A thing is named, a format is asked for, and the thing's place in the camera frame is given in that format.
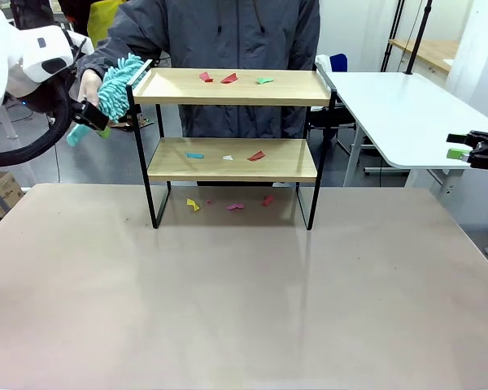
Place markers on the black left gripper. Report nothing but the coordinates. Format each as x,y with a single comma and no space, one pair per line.
40,99

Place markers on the teal microfibre duster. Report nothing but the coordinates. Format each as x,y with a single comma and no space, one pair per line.
114,89

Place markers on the teal paper scrap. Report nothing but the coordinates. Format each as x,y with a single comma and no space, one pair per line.
194,155

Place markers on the yellow paper scrap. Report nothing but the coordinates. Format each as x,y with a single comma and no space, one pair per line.
193,204

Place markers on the white paper scrap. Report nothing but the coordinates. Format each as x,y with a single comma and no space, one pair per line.
227,157

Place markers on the pink paper scrap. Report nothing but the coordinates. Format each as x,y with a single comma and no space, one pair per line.
235,206

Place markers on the green paper scrap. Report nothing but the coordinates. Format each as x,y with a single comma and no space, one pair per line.
264,81

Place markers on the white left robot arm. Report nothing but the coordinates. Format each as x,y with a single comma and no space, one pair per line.
8,53

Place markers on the person's right forearm grey sleeve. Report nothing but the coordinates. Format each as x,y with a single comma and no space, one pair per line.
101,57

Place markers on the person's right hand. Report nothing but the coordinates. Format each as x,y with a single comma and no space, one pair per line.
88,87

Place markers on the white side table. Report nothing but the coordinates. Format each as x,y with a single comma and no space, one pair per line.
402,109

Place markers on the person in yellow apron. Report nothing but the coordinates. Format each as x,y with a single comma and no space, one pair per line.
101,24

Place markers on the wooden background desk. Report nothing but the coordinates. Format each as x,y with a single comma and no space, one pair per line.
431,50

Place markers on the cardboard box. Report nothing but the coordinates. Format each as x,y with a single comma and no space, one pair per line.
4,189

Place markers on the black pole stand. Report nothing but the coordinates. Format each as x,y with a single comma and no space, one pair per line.
419,36

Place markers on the black tripod stand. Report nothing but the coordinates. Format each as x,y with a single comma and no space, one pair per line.
394,28

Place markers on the black office chair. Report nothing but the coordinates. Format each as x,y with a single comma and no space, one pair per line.
329,122

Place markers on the blue chair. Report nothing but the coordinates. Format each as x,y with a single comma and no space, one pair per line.
341,61

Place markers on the person in grey jacket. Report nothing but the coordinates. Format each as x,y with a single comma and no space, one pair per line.
244,36

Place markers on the two-tier wooden shelf black frame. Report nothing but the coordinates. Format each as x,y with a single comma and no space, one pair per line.
232,87

